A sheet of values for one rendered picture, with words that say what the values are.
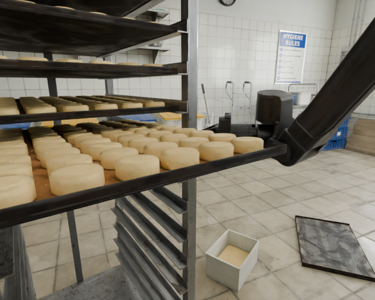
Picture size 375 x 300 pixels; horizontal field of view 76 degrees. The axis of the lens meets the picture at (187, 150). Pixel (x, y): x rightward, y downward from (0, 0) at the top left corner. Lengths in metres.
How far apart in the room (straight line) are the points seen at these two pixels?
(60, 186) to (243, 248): 1.57
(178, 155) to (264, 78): 4.28
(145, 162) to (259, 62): 4.24
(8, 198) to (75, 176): 0.05
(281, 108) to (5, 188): 0.43
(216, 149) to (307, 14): 5.00
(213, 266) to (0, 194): 1.39
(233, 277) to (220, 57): 3.22
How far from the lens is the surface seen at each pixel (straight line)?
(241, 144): 0.37
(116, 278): 1.43
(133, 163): 0.26
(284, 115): 0.51
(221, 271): 1.53
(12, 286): 0.71
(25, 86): 3.43
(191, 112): 0.60
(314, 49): 5.39
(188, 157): 0.29
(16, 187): 0.24
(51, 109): 0.53
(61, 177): 0.25
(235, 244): 1.76
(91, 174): 0.25
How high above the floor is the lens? 1.10
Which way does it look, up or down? 15 degrees down
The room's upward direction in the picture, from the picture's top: straight up
